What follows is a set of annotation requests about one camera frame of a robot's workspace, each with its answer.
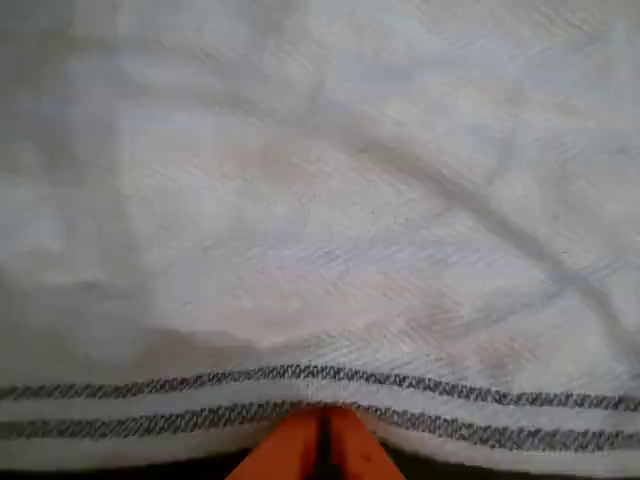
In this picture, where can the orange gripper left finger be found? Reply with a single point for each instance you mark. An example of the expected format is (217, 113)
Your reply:
(290, 450)

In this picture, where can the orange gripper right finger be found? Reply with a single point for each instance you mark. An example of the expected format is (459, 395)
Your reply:
(355, 450)

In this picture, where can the white striped cloth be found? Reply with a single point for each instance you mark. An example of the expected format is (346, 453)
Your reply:
(320, 200)

